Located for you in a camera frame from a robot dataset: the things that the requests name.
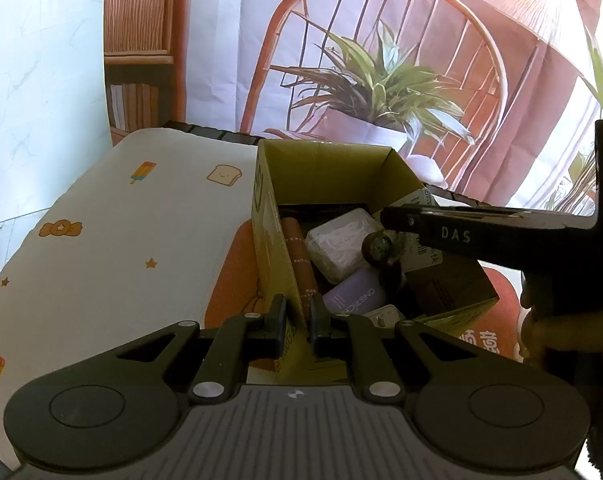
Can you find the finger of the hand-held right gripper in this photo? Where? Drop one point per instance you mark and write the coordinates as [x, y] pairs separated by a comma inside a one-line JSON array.
[[451, 232]]

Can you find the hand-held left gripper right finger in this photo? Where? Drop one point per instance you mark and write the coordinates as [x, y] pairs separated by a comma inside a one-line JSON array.
[[317, 327]]

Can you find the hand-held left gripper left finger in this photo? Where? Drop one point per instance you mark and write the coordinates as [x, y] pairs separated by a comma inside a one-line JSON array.
[[280, 317]]

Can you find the purple plastic case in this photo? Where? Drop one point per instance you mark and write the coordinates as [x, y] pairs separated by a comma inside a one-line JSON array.
[[354, 292]]

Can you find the reddish brown tube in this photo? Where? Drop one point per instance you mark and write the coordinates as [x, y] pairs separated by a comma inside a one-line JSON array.
[[299, 260]]

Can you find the small white box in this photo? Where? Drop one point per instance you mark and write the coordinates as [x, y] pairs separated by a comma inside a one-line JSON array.
[[381, 316]]

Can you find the dark round-cap bottle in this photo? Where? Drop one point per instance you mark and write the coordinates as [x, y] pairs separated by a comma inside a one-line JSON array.
[[377, 249]]

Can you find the clear cotton swab packet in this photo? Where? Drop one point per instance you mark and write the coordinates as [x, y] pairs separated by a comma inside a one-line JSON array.
[[339, 245]]

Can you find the cardboard box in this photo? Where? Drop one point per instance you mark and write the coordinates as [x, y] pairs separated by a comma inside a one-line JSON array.
[[331, 170]]

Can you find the person's right hand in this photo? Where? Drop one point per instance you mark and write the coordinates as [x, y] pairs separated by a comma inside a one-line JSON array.
[[556, 337]]

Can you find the printed white table cover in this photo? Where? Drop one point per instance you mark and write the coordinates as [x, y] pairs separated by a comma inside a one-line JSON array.
[[131, 240]]

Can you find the white marble-look board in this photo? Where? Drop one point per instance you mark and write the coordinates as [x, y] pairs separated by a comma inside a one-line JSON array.
[[36, 110]]

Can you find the wall poster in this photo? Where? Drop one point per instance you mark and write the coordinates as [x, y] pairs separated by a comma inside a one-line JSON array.
[[381, 35]]

